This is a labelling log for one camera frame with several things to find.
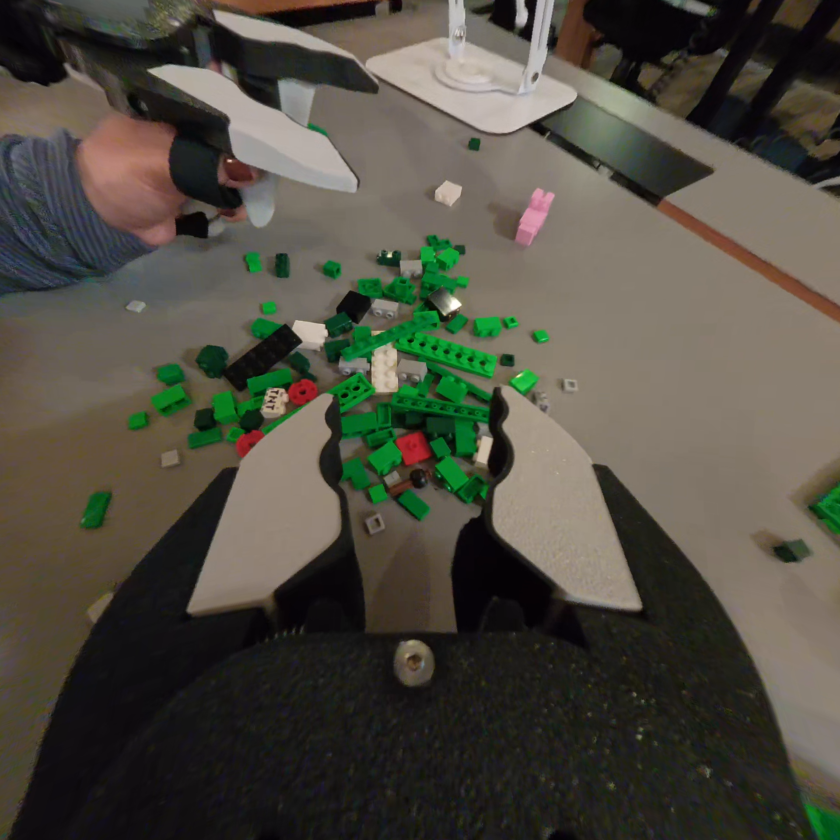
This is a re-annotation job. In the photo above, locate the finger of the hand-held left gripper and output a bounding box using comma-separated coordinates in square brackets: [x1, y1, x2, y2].
[213, 10, 379, 127]
[147, 64, 360, 193]

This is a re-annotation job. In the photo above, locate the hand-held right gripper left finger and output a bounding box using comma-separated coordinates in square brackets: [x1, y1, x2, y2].
[187, 394, 344, 616]

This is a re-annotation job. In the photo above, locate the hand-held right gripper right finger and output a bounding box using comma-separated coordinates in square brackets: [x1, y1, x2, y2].
[482, 386, 643, 613]

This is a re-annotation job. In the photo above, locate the person's left forearm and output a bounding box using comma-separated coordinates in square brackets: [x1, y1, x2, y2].
[0, 130, 155, 296]

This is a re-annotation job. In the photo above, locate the person's left hand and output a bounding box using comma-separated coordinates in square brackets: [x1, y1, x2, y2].
[75, 112, 263, 247]

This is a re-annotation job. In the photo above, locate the pile of green toy bricks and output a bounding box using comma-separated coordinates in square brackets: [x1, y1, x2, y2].
[128, 234, 552, 526]

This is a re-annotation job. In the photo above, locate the white book stand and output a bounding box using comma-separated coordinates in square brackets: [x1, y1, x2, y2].
[364, 0, 578, 135]

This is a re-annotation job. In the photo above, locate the long black toy plate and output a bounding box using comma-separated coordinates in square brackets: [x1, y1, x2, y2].
[223, 325, 303, 392]

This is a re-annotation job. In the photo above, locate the long green holed plate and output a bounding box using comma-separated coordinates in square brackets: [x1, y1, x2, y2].
[395, 331, 497, 379]

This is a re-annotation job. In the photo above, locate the pink toy pig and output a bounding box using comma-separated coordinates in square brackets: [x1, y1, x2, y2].
[515, 188, 556, 247]

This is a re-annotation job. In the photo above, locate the green brick model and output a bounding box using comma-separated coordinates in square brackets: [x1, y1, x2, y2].
[808, 482, 840, 534]

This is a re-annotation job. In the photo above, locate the black office chair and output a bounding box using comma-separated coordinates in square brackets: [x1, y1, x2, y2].
[584, 0, 729, 86]

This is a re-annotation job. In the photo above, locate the black desk cable cover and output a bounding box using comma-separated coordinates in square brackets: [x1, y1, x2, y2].
[532, 98, 715, 201]

